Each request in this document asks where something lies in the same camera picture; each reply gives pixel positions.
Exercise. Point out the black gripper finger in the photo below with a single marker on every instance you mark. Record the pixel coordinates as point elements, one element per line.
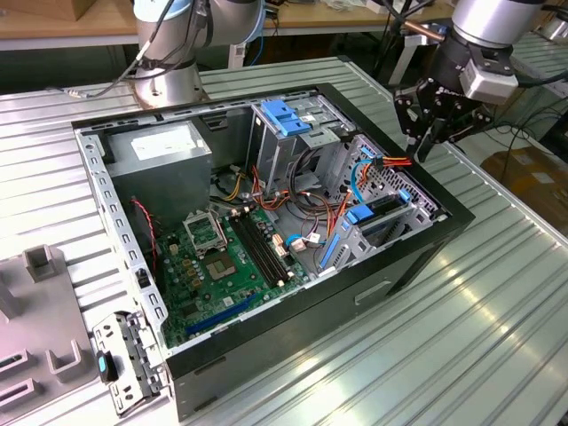
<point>410,113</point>
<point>470,120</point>

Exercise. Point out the hard disk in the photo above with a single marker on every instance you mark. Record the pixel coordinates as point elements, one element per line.
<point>357,214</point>

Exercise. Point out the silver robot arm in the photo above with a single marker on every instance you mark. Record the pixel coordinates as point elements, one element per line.
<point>164,84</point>

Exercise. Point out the metal disk bay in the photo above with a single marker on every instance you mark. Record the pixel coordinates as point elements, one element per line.
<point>355,253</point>

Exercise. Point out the metal slat side table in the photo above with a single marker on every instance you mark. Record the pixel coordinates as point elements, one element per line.
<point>546,66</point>

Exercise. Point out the blue plastic drive latch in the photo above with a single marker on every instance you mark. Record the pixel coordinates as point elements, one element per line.
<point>284,117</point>

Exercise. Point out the metal optical drive cage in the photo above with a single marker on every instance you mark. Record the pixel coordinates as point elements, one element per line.
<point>275,155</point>

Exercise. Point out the black RAM slot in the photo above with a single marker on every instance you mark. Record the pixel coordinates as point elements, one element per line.
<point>257,249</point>
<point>268,245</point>
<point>252,251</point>
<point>263,247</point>

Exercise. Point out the green motherboard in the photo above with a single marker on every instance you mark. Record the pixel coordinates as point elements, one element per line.
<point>248,288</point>

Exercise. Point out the CPU socket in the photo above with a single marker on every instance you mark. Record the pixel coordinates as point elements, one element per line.
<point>219,266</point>

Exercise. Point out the black open PC case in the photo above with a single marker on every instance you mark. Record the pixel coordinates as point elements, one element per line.
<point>288,337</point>

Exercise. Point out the grey power supply unit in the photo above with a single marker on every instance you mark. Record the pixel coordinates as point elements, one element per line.
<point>160,186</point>

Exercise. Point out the blue expansion slot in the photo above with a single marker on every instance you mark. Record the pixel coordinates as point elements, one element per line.
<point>222,313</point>

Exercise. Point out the black case fan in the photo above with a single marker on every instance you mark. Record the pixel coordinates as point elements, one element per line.
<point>144,242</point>

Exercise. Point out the metal expansion slot retainer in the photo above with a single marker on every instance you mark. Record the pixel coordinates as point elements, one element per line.
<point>133,355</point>

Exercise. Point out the black latch blue button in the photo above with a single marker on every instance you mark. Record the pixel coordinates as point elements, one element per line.
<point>104,366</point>

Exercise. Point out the grey parts rack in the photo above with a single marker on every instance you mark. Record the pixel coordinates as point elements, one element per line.
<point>44,315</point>

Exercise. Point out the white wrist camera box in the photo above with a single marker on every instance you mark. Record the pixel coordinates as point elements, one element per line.
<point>486,82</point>

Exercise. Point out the black intrusion switch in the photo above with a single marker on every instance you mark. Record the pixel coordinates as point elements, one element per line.
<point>142,278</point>

